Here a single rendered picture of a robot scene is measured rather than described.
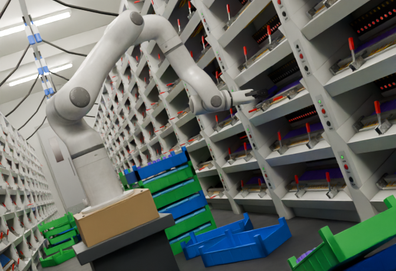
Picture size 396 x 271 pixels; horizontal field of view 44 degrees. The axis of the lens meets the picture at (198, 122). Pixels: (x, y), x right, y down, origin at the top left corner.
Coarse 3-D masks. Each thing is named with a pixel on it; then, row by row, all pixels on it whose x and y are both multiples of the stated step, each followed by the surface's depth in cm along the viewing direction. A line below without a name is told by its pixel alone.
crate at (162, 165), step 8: (184, 152) 253; (168, 160) 249; (176, 160) 250; (184, 160) 252; (136, 168) 242; (144, 168) 243; (152, 168) 245; (160, 168) 246; (168, 168) 248; (128, 176) 253; (136, 176) 241; (144, 176) 243
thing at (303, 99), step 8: (296, 72) 202; (288, 80) 212; (304, 80) 165; (296, 96) 177; (304, 96) 169; (256, 104) 223; (280, 104) 189; (288, 104) 183; (296, 104) 178; (304, 104) 173; (248, 112) 223; (256, 112) 224; (264, 112) 205; (272, 112) 198; (280, 112) 192; (288, 112) 187; (256, 120) 217; (264, 120) 210
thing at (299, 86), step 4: (300, 84) 178; (300, 88) 178; (304, 88) 174; (280, 92) 198; (284, 92) 192; (288, 92) 189; (276, 96) 199; (268, 100) 207; (272, 100) 204; (276, 100) 198; (260, 104) 216
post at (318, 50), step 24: (288, 0) 157; (288, 24) 162; (336, 24) 160; (312, 48) 157; (336, 48) 159; (312, 72) 159; (312, 96) 164; (336, 96) 157; (360, 96) 159; (336, 120) 155; (336, 144) 160; (360, 168) 155; (360, 192) 157; (360, 216) 162
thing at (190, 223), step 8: (208, 208) 252; (200, 216) 249; (208, 216) 251; (176, 224) 244; (184, 224) 245; (192, 224) 247; (200, 224) 248; (168, 232) 241; (176, 232) 243; (184, 232) 245
